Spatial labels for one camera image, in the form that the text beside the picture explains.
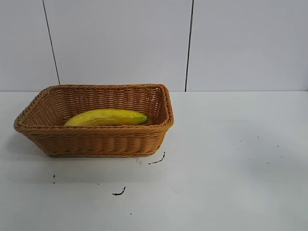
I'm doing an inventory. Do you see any yellow banana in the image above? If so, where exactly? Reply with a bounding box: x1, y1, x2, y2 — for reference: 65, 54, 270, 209
64, 108, 149, 127

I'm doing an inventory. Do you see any brown woven wicker basket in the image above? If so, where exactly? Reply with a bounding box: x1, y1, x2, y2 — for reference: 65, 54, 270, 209
13, 83, 174, 158

